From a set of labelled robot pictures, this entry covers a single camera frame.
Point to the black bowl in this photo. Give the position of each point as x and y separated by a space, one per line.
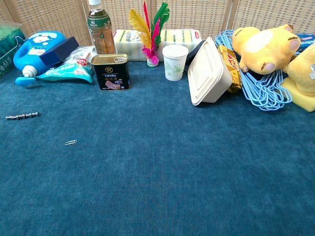
193 54

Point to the yellow plush bear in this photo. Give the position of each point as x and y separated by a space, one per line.
265 49

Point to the blue velvet tablecloth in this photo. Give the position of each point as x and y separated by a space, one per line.
157 159

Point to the woven rattan folding screen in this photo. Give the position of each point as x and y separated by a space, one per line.
197 14

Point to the black luncheon meat can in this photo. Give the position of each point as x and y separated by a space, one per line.
112 73

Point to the packaged yellow sponges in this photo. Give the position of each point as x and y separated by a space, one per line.
177 37

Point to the blue detergent bottle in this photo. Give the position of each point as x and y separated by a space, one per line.
32 52

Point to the yellow plush toy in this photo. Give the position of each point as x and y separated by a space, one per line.
304 71

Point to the colourful feather shuttlecock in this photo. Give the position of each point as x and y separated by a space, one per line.
150 32

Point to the teal plastic snack bag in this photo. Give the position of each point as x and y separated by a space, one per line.
71 70

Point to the green tea bottle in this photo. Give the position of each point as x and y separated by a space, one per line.
101 32

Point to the bundle of blue hangers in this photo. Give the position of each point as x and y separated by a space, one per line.
263 93

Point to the yellow snack packet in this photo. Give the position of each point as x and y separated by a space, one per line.
231 68

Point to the white floral paper cup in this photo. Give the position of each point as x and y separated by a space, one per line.
174 64

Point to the yellow foam sponge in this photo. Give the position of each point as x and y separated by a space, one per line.
301 98

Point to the silver paper clip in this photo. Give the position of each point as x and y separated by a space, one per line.
71 142

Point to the green tissue box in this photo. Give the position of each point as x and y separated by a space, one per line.
7 46

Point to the beige lidded food container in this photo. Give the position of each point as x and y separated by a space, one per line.
209 73

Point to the dark blue rectangular box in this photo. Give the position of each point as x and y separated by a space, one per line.
59 51

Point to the blue tissue pack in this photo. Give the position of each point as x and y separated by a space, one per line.
306 40

